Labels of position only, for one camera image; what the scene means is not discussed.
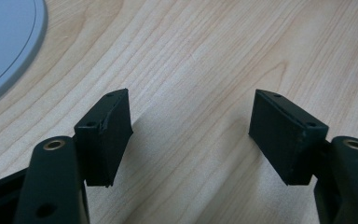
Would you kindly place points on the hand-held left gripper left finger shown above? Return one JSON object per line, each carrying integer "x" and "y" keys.
{"x": 102, "y": 146}

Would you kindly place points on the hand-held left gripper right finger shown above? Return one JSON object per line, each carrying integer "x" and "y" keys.
{"x": 289, "y": 146}

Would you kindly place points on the grey round plate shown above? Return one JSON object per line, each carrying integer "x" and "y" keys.
{"x": 3, "y": 43}

